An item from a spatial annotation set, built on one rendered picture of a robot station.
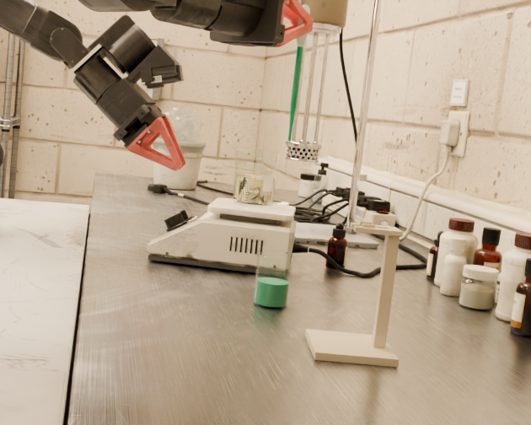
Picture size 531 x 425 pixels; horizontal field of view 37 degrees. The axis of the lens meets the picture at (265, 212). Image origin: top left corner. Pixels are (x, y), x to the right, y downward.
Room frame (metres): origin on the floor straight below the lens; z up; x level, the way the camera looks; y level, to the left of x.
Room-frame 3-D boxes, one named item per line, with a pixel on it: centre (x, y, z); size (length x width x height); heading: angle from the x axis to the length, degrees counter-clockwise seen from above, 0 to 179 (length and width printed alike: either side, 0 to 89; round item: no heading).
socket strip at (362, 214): (1.87, -0.21, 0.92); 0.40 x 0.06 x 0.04; 12
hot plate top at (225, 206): (1.15, 0.02, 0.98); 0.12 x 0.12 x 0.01; 87
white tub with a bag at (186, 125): (2.11, 0.25, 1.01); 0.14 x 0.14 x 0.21
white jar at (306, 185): (2.24, -0.12, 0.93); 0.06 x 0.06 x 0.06
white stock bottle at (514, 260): (0.99, -0.33, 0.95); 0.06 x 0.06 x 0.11
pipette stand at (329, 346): (0.77, -0.10, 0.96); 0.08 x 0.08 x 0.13; 4
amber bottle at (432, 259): (1.21, -0.27, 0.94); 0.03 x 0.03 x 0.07
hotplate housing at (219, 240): (1.16, 0.04, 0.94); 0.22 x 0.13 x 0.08; 87
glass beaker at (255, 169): (1.17, 0.02, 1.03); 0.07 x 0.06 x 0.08; 85
